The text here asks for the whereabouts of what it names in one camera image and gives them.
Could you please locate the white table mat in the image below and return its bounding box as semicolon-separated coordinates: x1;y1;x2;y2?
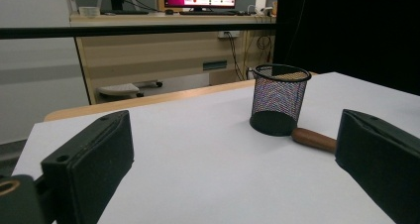
12;71;420;224

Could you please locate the coiled black cable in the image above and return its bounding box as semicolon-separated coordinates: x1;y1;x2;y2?
256;35;275;63

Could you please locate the black curtain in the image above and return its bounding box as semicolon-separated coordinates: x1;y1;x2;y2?
272;0;420;96

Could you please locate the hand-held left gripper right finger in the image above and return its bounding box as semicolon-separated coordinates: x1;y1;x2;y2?
334;108;420;224

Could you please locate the white wall socket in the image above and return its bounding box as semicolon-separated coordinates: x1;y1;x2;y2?
217;30;241;40

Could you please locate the wooden hairbrush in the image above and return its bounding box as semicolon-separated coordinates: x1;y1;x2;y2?
290;127;338;154

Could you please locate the light wooden office desk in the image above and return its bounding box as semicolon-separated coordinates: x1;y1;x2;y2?
68;12;277;105

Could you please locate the hanging black cable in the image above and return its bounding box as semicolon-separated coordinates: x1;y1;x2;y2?
225;32;246;82

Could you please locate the black mesh pen holder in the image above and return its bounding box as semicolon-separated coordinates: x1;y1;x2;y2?
249;63;312;138

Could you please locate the grey desk label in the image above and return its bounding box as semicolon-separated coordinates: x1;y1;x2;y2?
202;59;228;71

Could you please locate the black keyboard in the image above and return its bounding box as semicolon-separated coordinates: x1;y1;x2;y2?
102;9;151;16
179;9;239;17

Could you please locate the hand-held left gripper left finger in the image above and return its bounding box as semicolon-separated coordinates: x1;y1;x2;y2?
40;109;136;224

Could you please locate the light wooden table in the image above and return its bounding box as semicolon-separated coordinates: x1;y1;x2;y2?
44;70;319;123

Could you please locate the white office chair base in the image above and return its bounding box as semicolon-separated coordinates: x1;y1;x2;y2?
97;79;163;100

